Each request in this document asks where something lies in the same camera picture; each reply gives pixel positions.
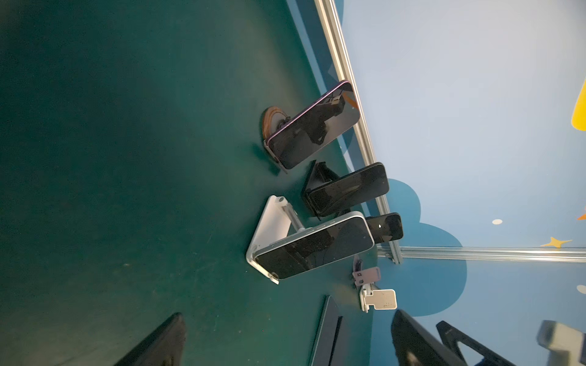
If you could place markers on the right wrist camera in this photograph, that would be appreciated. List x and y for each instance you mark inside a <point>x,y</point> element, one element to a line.
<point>565,344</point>

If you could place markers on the silver phone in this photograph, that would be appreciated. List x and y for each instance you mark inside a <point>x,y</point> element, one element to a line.
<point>326,334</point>
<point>316,247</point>

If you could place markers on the aluminium frame back rail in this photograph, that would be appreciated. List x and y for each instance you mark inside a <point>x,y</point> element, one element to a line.
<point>483,254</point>

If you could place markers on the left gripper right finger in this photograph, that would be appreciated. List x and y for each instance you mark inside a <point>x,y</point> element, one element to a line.
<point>414,345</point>

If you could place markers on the black middle back stand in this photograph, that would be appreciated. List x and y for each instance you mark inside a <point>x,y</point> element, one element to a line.
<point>319,175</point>

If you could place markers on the purple-edged phone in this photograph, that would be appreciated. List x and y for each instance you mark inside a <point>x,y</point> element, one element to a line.
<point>305,134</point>

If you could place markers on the lilac small phone stand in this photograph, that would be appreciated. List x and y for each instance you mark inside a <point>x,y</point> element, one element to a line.
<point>364,276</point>

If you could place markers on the round wooden phone stand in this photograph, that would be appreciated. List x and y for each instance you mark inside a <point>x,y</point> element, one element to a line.
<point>273,119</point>

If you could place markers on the black phone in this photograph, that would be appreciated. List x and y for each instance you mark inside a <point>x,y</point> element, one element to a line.
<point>386,228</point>
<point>351,190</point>
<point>337,346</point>

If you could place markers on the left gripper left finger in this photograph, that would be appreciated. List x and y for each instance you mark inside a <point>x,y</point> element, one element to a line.
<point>162,347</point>

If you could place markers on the white stand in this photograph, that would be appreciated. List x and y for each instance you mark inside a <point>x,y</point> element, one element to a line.
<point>277,218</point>
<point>371,298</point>

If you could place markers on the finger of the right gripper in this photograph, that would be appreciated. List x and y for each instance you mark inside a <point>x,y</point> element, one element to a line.
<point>452,338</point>

